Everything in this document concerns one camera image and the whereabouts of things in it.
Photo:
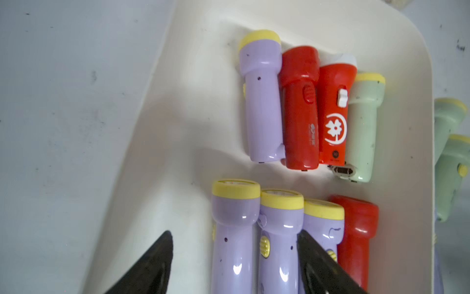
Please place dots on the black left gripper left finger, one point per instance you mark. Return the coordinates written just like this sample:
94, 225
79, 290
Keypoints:
151, 273

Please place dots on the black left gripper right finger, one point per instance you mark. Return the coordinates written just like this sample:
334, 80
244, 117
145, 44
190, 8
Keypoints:
320, 274

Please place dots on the red flashlight back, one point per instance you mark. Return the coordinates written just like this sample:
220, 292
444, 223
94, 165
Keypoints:
361, 224

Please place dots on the purple flashlight yellow head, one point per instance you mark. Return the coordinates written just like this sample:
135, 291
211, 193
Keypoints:
235, 210

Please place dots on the cream plastic storage tray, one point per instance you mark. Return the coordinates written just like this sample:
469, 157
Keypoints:
191, 132

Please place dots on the green flashlight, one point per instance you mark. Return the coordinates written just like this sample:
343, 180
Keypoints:
451, 169
367, 95
449, 113

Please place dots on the short red flashlight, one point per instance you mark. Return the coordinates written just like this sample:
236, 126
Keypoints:
337, 74

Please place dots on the long red flashlight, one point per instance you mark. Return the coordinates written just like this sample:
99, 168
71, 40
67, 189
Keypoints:
298, 80

